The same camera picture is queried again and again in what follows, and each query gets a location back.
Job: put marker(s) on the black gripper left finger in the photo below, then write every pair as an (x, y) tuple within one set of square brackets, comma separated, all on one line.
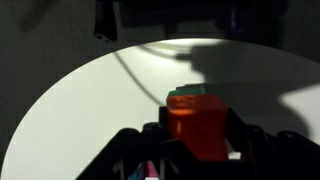
[(163, 120)]

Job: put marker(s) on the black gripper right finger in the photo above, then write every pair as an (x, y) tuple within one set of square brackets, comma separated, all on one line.
[(237, 133)]

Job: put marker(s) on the orange block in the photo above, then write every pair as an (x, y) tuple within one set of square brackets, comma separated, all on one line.
[(200, 130)]

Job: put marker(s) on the green block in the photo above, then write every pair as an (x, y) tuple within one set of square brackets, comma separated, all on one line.
[(188, 90)]

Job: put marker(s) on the blue block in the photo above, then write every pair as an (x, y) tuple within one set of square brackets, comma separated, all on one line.
[(137, 174)]

